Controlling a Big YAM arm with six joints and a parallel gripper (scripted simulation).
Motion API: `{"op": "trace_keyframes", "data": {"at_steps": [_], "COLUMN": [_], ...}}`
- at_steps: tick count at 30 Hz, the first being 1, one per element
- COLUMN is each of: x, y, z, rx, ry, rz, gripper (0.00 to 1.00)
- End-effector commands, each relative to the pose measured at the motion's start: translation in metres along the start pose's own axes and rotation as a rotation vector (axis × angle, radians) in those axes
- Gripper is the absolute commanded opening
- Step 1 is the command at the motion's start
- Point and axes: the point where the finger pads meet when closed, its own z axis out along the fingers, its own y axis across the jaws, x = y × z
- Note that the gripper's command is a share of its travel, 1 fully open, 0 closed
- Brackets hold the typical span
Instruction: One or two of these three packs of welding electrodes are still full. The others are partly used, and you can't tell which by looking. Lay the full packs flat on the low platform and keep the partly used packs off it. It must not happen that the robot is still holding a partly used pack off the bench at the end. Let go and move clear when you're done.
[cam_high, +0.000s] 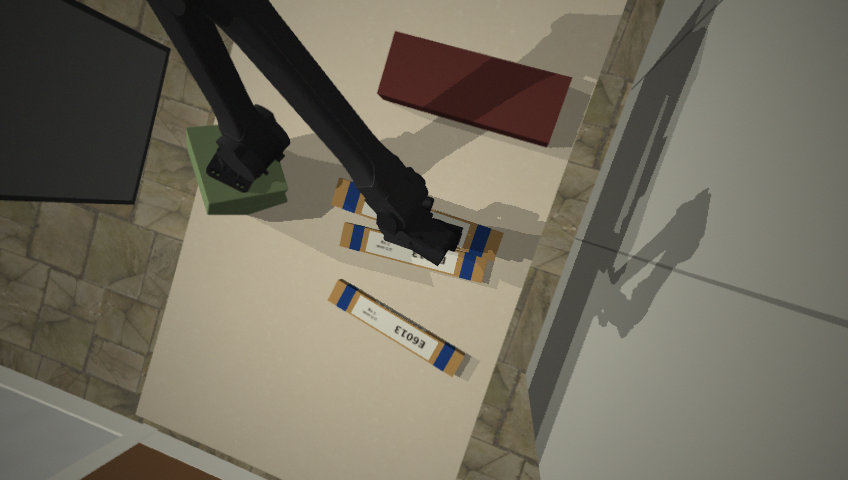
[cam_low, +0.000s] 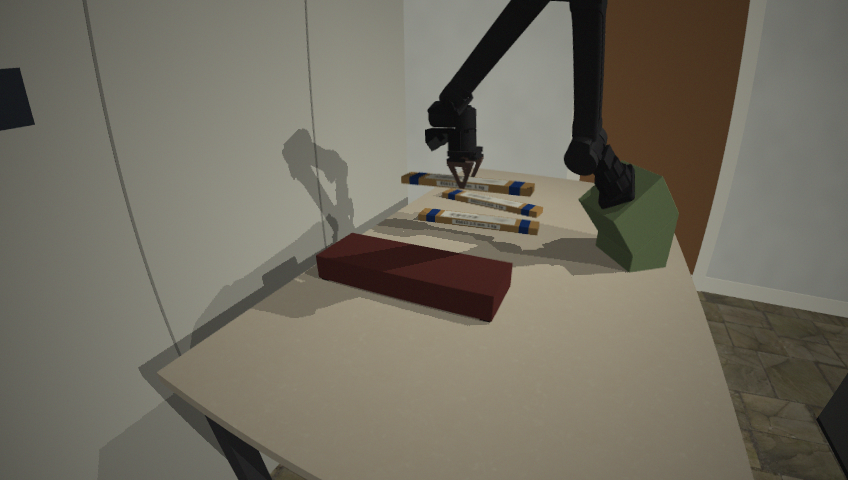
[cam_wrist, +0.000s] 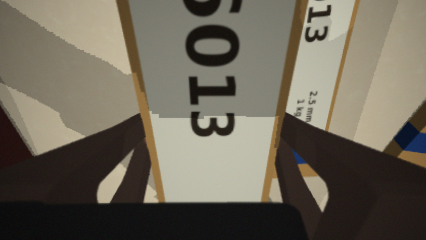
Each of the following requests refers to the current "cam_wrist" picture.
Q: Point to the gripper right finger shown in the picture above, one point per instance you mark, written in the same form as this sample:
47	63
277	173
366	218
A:
372	195

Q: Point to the dark red low platform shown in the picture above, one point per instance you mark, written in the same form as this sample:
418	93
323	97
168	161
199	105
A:
12	147

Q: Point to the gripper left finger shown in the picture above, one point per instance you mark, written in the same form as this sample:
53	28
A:
73	172

